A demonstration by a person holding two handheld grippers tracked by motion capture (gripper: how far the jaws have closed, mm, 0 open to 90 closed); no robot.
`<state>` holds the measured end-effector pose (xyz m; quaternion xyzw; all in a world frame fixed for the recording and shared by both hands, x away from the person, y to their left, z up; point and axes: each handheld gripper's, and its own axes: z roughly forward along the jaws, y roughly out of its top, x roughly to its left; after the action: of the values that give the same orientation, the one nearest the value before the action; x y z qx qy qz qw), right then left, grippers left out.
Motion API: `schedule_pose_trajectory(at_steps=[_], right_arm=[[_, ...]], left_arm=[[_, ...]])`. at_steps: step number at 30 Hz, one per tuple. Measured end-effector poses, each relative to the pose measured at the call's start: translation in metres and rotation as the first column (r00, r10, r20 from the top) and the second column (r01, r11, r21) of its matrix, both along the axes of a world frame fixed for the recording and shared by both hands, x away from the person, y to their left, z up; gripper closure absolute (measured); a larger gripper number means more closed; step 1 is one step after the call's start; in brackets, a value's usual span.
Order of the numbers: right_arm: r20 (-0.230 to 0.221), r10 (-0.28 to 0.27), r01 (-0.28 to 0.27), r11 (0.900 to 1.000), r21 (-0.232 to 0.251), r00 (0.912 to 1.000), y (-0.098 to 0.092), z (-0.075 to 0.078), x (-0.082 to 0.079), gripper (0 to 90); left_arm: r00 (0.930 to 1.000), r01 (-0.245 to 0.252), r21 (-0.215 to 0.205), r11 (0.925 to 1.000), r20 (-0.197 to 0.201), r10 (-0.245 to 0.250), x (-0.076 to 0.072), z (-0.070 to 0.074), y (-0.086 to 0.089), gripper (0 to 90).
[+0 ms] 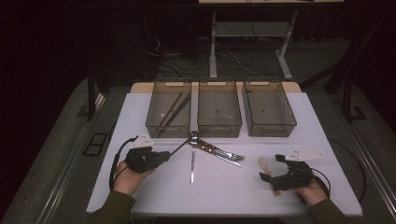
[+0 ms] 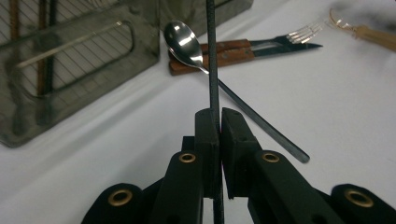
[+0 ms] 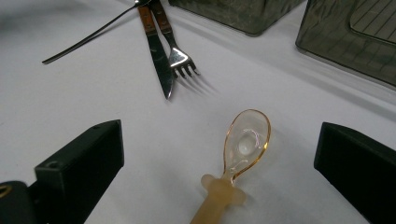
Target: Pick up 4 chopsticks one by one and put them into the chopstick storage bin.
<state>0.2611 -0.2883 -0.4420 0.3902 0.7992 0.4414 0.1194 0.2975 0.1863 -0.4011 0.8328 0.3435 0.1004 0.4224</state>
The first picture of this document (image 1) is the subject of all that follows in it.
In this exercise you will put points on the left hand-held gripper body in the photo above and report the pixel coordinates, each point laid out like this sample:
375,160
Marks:
141,160

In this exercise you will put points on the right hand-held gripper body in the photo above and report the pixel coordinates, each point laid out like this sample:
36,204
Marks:
294,179

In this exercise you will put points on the grey transparent plastic bin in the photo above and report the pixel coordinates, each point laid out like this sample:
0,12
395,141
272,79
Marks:
219,109
267,109
155,112

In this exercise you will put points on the person's right hand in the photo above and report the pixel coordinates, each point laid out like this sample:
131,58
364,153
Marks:
311,193

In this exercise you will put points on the person's left hand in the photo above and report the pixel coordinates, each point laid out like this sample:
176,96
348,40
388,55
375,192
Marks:
126,183

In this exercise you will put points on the white table cloth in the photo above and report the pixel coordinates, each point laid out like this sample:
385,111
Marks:
233,193

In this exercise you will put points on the black metal stand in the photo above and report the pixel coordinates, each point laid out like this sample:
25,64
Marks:
91,99
346,102

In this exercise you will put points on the white-legged desk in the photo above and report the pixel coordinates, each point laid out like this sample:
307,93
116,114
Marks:
213,46

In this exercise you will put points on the metal floor rail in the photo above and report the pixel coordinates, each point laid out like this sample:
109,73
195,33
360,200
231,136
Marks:
373,171
73,155

